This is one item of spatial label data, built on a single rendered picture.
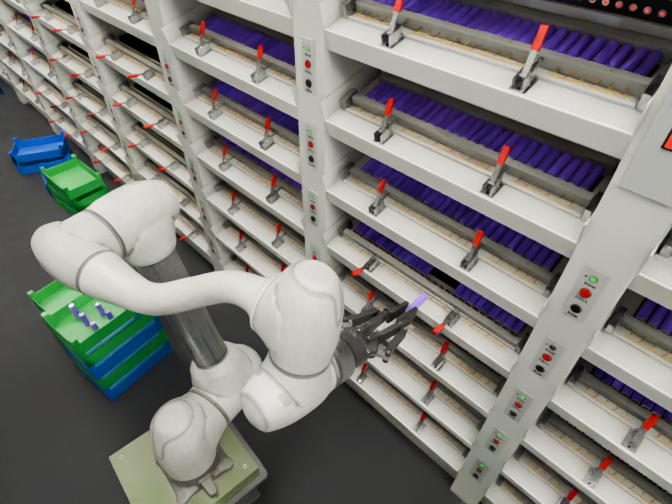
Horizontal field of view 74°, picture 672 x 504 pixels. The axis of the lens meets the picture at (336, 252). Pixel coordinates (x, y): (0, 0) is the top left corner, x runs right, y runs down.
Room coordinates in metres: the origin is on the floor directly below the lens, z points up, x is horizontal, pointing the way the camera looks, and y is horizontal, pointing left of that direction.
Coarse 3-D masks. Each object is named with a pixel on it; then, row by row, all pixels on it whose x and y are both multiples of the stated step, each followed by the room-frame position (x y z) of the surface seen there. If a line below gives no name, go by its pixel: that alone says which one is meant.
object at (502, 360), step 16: (336, 224) 1.00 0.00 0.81; (352, 224) 1.02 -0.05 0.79; (336, 240) 0.98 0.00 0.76; (368, 240) 0.97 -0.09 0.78; (336, 256) 0.95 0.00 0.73; (352, 256) 0.92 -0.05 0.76; (368, 256) 0.91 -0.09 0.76; (368, 272) 0.86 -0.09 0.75; (384, 272) 0.85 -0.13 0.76; (384, 288) 0.82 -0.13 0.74; (400, 288) 0.80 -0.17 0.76; (416, 288) 0.79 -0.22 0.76; (448, 288) 0.78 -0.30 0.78; (432, 304) 0.74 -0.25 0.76; (432, 320) 0.70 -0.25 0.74; (464, 320) 0.69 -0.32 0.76; (448, 336) 0.67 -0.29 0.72; (464, 336) 0.65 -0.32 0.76; (480, 336) 0.64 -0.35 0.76; (528, 336) 0.61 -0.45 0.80; (480, 352) 0.61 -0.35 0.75; (496, 352) 0.60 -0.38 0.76; (512, 352) 0.60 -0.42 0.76; (496, 368) 0.58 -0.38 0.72; (512, 368) 0.55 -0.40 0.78
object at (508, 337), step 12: (360, 240) 0.95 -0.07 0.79; (360, 252) 0.92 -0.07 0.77; (372, 252) 0.91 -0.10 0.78; (384, 252) 0.90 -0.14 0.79; (384, 264) 0.87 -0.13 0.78; (396, 264) 0.86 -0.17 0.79; (396, 276) 0.83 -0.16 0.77; (408, 276) 0.82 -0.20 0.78; (420, 276) 0.81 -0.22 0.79; (420, 288) 0.78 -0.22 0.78; (432, 288) 0.77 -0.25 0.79; (432, 300) 0.75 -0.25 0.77; (444, 300) 0.74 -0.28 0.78; (456, 300) 0.73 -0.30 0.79; (468, 312) 0.69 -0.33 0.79; (468, 324) 0.67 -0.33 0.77; (480, 324) 0.67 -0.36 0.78; (492, 324) 0.66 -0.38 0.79; (504, 336) 0.62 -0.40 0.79; (504, 348) 0.60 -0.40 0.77
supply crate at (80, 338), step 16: (80, 304) 1.07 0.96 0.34; (112, 304) 1.09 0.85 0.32; (48, 320) 0.97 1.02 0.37; (64, 320) 1.01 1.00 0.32; (80, 320) 1.01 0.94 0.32; (96, 320) 1.01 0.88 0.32; (112, 320) 0.97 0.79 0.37; (128, 320) 1.01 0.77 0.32; (64, 336) 0.90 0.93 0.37; (80, 336) 0.94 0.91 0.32; (96, 336) 0.92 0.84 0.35; (80, 352) 0.86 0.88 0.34
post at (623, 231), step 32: (640, 128) 0.55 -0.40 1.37; (608, 192) 0.55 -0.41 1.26; (608, 224) 0.53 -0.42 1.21; (640, 224) 0.51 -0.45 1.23; (576, 256) 0.54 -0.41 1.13; (608, 256) 0.52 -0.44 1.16; (640, 256) 0.49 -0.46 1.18; (608, 288) 0.50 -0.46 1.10; (544, 320) 0.54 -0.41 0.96; (576, 320) 0.51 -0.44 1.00; (576, 352) 0.49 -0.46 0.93; (512, 384) 0.54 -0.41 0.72; (544, 384) 0.50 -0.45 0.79; (480, 448) 0.53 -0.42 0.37; (512, 448) 0.49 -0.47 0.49
